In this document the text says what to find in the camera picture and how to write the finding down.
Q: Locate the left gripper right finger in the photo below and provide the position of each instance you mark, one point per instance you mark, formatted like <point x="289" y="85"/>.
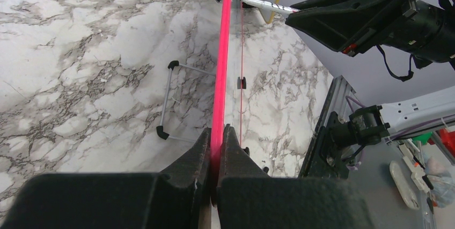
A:
<point x="247" y="197"/>

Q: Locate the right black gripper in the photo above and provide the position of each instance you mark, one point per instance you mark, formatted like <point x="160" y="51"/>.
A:
<point x="354" y="26"/>

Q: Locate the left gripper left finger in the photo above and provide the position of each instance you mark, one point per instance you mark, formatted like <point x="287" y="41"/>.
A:
<point x="176" y="197"/>

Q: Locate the white whiteboard marker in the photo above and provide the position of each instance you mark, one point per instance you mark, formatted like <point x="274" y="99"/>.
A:
<point x="269" y="6"/>

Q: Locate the pink framed whiteboard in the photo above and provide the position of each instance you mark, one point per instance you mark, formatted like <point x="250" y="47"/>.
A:
<point x="220" y="76"/>

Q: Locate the white oval object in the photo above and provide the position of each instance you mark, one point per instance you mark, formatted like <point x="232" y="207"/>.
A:
<point x="406" y="192"/>

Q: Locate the black mounting rail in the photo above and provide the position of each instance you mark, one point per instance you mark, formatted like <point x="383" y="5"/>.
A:
<point x="324" y="155"/>

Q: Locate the aluminium frame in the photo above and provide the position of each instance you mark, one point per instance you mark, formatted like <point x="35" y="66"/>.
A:
<point x="335" y="102"/>

